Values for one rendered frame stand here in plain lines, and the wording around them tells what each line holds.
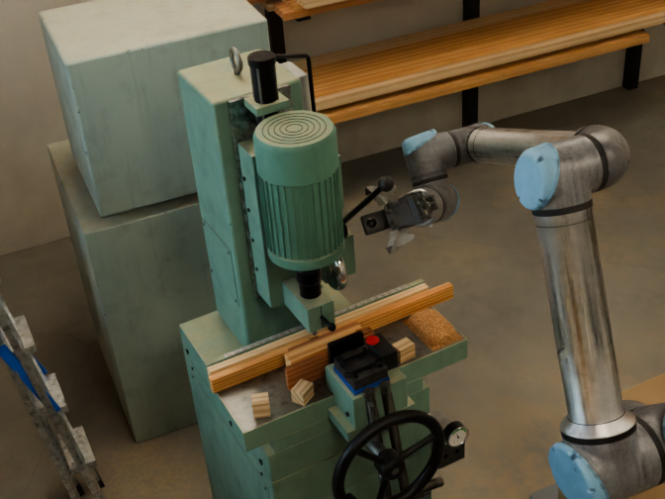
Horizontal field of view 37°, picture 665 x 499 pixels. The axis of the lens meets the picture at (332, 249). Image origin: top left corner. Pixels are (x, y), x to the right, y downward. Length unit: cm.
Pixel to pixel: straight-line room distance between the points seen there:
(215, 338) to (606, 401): 110
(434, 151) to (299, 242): 46
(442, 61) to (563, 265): 264
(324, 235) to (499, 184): 271
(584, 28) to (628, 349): 166
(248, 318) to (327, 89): 194
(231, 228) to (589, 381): 90
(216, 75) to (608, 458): 119
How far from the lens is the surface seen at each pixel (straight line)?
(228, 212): 235
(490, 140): 236
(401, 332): 248
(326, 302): 231
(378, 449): 229
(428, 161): 242
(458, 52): 459
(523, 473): 338
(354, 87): 434
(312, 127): 210
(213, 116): 223
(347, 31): 475
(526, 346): 385
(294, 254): 217
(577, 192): 193
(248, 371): 237
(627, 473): 209
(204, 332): 271
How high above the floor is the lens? 247
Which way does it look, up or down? 34 degrees down
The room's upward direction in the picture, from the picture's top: 5 degrees counter-clockwise
